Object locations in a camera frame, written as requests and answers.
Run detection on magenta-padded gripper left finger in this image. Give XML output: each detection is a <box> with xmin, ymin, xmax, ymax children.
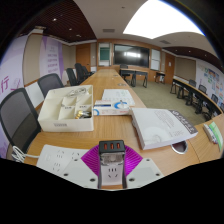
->
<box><xmin>61</xmin><ymin>143</ymin><xmax>102</xmax><ymax>190</ymax></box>

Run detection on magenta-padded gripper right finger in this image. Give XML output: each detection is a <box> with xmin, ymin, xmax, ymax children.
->
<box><xmin>122</xmin><ymin>145</ymin><xmax>165</xmax><ymax>190</ymax></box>

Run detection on black clear charger block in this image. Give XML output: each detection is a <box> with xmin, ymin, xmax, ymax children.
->
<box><xmin>98</xmin><ymin>139</ymin><xmax>127</xmax><ymax>168</ymax></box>

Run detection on white power strip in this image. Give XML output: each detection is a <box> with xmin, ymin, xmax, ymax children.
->
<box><xmin>35</xmin><ymin>144</ymin><xmax>125</xmax><ymax>189</ymax></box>

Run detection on round metal table grommet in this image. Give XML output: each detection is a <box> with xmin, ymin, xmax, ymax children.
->
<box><xmin>171</xmin><ymin>140</ymin><xmax>189</xmax><ymax>155</ymax></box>

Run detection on white book with dark spine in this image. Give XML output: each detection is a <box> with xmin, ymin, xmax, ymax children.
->
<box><xmin>130</xmin><ymin>107</ymin><xmax>199</xmax><ymax>151</ymax></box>

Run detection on white compartment organizer box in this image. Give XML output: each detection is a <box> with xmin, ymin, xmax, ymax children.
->
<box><xmin>37</xmin><ymin>84</ymin><xmax>95</xmax><ymax>133</ymax></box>

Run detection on small white blue carton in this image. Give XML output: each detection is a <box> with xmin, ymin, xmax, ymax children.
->
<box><xmin>92</xmin><ymin>100</ymin><xmax>131</xmax><ymax>117</ymax></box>

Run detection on white pack of markers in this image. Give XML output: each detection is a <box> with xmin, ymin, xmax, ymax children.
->
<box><xmin>202</xmin><ymin>123</ymin><xmax>219</xmax><ymax>145</ymax></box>

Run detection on large black mesh office chair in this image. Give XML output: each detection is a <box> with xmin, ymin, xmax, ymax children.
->
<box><xmin>0</xmin><ymin>87</ymin><xmax>43</xmax><ymax>161</ymax></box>

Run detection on long curved wooden table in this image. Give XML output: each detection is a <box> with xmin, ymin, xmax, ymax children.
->
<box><xmin>170</xmin><ymin>77</ymin><xmax>224</xmax><ymax>118</ymax></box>

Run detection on small wooden side table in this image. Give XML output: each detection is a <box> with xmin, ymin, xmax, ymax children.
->
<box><xmin>154</xmin><ymin>71</ymin><xmax>166</xmax><ymax>84</ymax></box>

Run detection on row of black office chairs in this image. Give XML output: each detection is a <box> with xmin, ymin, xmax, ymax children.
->
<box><xmin>65</xmin><ymin>62</ymin><xmax>96</xmax><ymax>87</ymax></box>

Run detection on small wooden desk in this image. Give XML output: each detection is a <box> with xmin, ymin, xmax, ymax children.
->
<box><xmin>119</xmin><ymin>68</ymin><xmax>149</xmax><ymax>89</ymax></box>

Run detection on chairs along curved table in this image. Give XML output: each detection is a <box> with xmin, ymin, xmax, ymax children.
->
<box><xmin>186</xmin><ymin>79</ymin><xmax>224</xmax><ymax>121</ymax></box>

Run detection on plain whiteboard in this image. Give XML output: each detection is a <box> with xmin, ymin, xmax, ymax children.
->
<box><xmin>150</xmin><ymin>49</ymin><xmax>162</xmax><ymax>71</ymax></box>

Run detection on green-topped whiteboard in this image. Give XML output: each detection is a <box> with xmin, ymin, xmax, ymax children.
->
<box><xmin>98</xmin><ymin>42</ymin><xmax>111</xmax><ymax>67</ymax></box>

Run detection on bright ceiling light panel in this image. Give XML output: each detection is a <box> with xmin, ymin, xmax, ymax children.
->
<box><xmin>122</xmin><ymin>0</ymin><xmax>205</xmax><ymax>40</ymax></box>

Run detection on white power strip cable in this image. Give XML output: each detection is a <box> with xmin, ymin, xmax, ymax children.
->
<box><xmin>11</xmin><ymin>145</ymin><xmax>40</xmax><ymax>164</ymax></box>

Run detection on colourful wall posters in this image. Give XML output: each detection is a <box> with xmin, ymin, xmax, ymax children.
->
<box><xmin>196</xmin><ymin>64</ymin><xmax>224</xmax><ymax>108</ymax></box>

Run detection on large black wall screen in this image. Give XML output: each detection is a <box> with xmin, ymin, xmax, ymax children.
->
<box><xmin>113</xmin><ymin>43</ymin><xmax>150</xmax><ymax>69</ymax></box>

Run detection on purple wall banner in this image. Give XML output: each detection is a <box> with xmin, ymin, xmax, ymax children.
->
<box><xmin>39</xmin><ymin>35</ymin><xmax>65</xmax><ymax>79</ymax></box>

